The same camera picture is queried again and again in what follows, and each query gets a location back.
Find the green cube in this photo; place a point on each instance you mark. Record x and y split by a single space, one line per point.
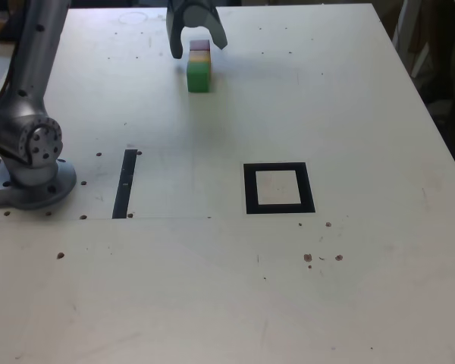
197 77

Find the black tape square outline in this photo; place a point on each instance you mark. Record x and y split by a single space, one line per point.
250 189

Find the red cube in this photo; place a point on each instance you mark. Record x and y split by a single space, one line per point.
199 45

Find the black tape strip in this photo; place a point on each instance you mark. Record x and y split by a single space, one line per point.
123 186

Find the white background post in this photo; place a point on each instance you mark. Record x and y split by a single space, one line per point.
402 22

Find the yellow cube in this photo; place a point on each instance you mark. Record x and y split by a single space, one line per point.
199 57

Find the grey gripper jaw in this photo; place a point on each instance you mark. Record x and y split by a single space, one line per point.
208 17
173 30

